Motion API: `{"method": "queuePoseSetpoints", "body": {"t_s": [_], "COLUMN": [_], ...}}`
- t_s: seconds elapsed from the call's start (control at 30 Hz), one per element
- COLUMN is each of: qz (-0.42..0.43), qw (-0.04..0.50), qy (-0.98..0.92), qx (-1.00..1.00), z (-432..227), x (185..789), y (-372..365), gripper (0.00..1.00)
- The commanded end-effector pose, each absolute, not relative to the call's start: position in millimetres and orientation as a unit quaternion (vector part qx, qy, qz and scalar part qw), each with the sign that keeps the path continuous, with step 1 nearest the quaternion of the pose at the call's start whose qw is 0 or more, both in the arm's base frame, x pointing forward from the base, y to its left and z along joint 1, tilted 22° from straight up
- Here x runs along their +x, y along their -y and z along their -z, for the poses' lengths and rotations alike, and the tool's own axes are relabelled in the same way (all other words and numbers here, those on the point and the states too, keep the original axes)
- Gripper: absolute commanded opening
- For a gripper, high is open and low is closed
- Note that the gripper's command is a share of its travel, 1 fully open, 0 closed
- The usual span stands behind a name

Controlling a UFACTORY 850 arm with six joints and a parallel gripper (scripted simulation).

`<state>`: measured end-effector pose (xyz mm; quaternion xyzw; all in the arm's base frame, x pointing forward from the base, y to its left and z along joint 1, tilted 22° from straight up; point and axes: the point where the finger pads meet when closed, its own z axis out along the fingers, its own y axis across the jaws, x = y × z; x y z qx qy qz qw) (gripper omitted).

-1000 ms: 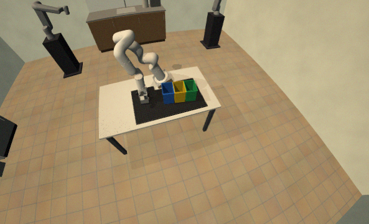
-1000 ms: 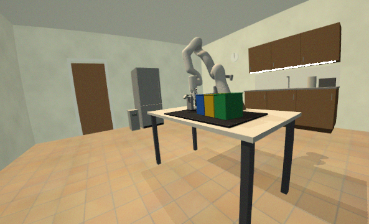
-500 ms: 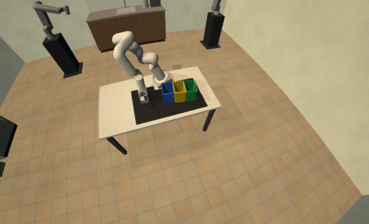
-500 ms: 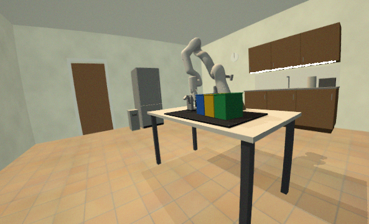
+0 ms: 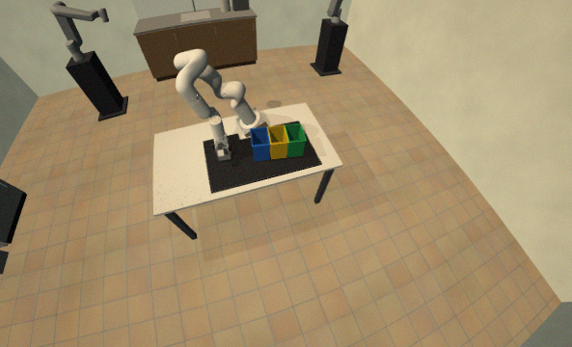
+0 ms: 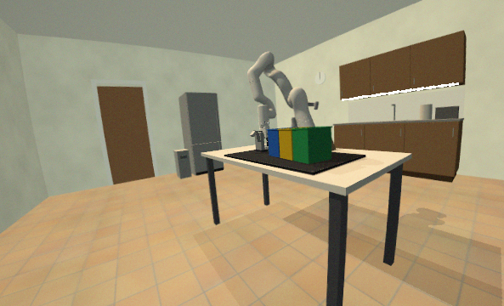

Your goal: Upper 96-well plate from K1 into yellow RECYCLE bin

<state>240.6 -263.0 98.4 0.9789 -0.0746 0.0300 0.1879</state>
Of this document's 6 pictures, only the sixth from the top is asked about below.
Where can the yellow open bin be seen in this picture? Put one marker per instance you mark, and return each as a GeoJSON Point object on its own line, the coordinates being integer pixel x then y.
{"type": "Point", "coordinates": [286, 146]}

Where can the green bin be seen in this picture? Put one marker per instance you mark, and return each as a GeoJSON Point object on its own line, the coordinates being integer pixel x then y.
{"type": "Point", "coordinates": [311, 145]}

